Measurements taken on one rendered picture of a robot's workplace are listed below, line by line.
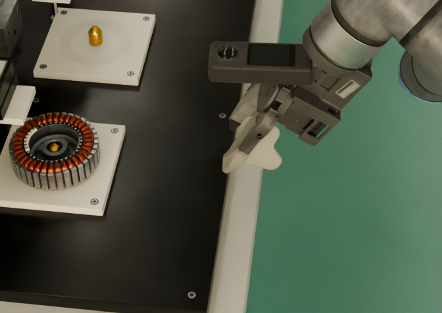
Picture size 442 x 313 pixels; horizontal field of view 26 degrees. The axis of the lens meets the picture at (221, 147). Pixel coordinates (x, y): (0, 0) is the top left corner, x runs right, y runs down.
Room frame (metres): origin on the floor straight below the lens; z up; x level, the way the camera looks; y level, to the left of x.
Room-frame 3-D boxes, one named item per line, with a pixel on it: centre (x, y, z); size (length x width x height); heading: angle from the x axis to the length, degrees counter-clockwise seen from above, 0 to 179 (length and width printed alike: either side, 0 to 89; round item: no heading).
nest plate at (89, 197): (0.85, 0.21, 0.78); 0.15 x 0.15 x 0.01; 83
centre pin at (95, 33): (1.09, 0.18, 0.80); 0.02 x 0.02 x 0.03
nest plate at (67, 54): (1.09, 0.18, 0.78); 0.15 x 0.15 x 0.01; 83
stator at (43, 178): (0.85, 0.21, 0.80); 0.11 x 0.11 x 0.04
